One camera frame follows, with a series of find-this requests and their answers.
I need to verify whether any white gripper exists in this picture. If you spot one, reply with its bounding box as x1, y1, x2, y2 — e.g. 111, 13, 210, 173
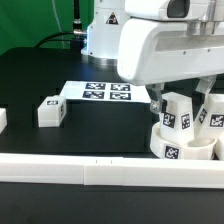
117, 0, 224, 114

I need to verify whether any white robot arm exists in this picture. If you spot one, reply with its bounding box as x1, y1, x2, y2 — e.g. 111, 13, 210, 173
82, 0, 224, 113

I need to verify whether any white sheet with tags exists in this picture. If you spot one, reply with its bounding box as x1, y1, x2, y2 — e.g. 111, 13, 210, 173
60, 81, 151, 103

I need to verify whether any green backdrop curtain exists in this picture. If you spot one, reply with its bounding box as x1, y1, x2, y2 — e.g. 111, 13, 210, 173
0, 0, 96, 56

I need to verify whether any white block at left edge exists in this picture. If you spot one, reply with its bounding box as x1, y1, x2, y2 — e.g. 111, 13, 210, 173
0, 108, 7, 134

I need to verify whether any white U-shaped fence wall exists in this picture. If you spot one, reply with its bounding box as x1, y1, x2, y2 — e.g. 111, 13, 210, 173
0, 153, 224, 189

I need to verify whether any black cable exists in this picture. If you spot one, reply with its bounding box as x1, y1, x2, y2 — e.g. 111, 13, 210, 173
34, 0, 88, 49

